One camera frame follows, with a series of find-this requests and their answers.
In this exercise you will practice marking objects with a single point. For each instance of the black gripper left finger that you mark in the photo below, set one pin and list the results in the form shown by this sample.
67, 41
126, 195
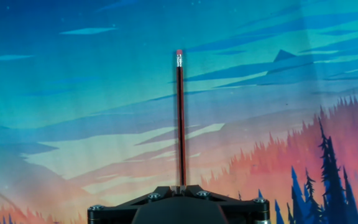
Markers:
120, 213

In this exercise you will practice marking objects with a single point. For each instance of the red black pencil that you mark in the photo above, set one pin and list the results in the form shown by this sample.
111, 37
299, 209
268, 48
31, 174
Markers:
181, 124

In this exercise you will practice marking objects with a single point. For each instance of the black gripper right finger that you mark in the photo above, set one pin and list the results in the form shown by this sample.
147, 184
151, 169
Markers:
247, 211

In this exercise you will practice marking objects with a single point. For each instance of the colourful forest print cloth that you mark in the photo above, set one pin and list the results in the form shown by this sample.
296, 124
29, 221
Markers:
73, 93

